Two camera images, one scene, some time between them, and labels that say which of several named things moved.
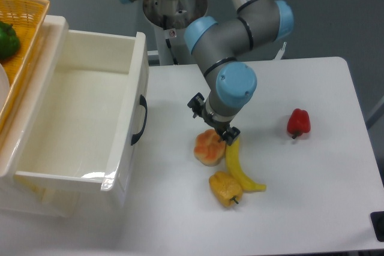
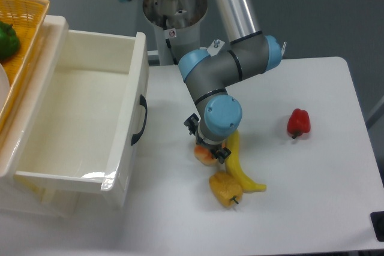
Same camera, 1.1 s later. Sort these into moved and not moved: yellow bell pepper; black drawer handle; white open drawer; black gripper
Moved: black gripper
Not moved: white open drawer; yellow bell pepper; black drawer handle
